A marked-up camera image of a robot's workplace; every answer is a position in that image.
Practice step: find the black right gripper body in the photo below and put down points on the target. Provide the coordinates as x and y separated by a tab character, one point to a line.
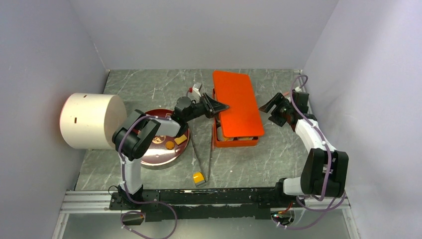
280	114

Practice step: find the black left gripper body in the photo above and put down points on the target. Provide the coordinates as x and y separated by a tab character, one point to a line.
198	109

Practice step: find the metal tongs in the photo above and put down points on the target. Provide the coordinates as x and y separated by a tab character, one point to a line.
202	157

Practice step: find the orange box lid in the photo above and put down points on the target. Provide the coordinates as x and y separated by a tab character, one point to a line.
242	118

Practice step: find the orange compartment box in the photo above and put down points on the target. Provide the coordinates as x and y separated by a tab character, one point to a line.
219	140

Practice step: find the dark red round plate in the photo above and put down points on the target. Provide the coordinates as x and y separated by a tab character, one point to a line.
158	155

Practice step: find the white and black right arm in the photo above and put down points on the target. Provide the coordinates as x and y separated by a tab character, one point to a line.
325	169

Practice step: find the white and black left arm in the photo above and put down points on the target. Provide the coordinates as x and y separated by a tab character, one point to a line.
133	138

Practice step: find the rectangular butter biscuit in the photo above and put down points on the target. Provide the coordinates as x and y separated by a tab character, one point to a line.
181	139

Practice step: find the round orange cookie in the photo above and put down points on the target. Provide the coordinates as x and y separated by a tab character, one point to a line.
170	145

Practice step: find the yellow small block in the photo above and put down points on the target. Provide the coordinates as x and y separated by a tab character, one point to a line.
198	179

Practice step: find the white cylinder container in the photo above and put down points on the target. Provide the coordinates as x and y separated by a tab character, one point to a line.
88	121

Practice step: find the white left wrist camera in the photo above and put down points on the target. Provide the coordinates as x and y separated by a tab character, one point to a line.
195	90

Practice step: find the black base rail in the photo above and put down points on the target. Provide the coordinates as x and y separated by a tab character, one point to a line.
166	204

